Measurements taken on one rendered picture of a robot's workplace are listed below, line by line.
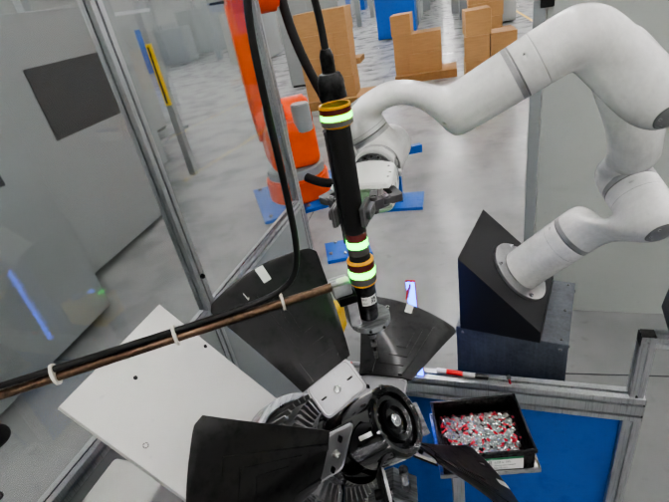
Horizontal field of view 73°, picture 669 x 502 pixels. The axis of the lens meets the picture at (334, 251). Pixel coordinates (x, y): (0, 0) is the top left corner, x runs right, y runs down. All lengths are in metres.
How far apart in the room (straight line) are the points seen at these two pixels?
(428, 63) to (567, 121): 7.50
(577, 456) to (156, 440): 1.16
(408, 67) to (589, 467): 8.93
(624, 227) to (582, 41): 0.52
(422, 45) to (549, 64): 9.02
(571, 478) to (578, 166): 1.50
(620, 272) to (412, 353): 2.08
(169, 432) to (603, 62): 0.93
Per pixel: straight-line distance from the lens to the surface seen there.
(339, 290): 0.71
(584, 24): 0.83
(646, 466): 2.37
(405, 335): 0.99
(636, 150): 1.08
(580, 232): 1.28
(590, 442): 1.53
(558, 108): 2.47
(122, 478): 1.26
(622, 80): 0.88
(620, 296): 3.01
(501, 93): 0.82
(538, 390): 1.35
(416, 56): 9.84
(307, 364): 0.82
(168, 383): 0.92
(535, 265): 1.35
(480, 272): 1.30
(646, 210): 1.21
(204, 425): 0.60
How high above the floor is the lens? 1.84
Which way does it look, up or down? 29 degrees down
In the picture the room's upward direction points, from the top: 11 degrees counter-clockwise
